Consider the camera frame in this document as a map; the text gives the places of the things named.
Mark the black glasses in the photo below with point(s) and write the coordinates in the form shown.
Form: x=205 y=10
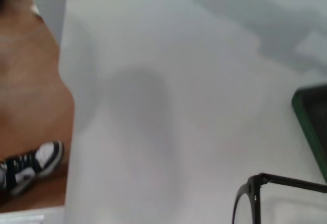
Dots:
x=255 y=183

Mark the green glasses case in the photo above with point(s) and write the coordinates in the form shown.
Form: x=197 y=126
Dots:
x=309 y=132

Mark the black and white sneaker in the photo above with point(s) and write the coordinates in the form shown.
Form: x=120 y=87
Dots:
x=38 y=161

